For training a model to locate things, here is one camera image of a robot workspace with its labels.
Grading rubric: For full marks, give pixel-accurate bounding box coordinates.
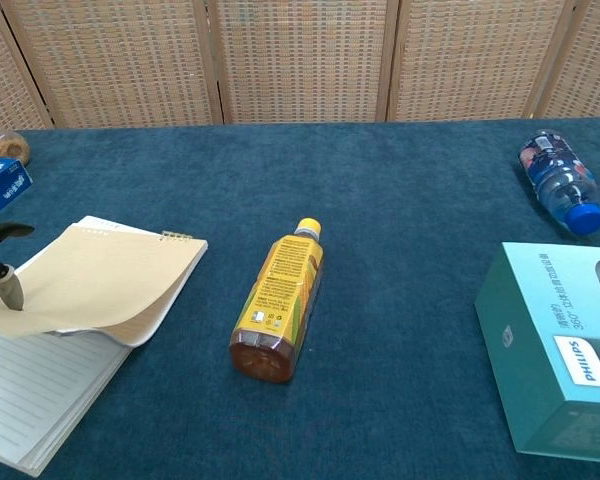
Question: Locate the blue Oreo cookie box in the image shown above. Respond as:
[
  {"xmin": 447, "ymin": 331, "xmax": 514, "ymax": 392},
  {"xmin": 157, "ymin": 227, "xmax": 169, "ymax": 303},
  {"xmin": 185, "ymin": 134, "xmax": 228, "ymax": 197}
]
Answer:
[{"xmin": 0, "ymin": 156, "xmax": 34, "ymax": 226}]

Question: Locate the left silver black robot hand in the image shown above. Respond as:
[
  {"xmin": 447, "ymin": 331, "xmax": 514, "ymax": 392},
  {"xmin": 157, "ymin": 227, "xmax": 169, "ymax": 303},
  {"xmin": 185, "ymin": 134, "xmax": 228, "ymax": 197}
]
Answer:
[{"xmin": 0, "ymin": 222, "xmax": 36, "ymax": 312}]

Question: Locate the blue table cloth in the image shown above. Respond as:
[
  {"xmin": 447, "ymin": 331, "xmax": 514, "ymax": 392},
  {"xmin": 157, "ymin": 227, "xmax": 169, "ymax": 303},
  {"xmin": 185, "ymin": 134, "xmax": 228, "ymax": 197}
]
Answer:
[{"xmin": 0, "ymin": 117, "xmax": 600, "ymax": 480}]

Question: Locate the yellow label tea bottle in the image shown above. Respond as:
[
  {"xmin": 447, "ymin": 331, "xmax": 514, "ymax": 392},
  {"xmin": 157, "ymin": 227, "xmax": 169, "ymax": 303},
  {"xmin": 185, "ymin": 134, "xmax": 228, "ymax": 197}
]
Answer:
[{"xmin": 228, "ymin": 217, "xmax": 326, "ymax": 385}]

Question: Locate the beige spiral notebook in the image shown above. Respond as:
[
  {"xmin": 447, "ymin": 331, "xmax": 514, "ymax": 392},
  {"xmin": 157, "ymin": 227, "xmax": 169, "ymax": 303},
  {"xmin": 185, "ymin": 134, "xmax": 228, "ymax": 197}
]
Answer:
[{"xmin": 0, "ymin": 214, "xmax": 209, "ymax": 478}]

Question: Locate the woven wooden folding screen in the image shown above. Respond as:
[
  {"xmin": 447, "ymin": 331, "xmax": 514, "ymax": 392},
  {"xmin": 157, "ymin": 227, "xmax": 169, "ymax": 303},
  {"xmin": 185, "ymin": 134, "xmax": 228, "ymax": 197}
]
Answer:
[{"xmin": 0, "ymin": 0, "xmax": 600, "ymax": 132}]

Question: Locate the glass jar brown powder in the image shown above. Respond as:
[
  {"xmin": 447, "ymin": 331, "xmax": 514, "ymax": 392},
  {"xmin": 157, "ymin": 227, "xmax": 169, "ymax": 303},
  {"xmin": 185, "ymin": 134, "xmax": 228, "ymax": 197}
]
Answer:
[{"xmin": 0, "ymin": 126, "xmax": 31, "ymax": 167}]

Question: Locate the blue cap water bottle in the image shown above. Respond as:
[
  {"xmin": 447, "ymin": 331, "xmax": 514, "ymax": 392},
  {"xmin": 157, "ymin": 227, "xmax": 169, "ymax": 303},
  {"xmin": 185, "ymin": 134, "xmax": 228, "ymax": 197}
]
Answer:
[{"xmin": 517, "ymin": 128, "xmax": 600, "ymax": 237}]

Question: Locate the teal Philips speaker box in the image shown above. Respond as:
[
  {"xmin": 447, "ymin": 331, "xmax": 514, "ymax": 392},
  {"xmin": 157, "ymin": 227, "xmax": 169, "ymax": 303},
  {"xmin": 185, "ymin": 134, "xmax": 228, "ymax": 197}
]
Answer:
[{"xmin": 474, "ymin": 241, "xmax": 600, "ymax": 464}]

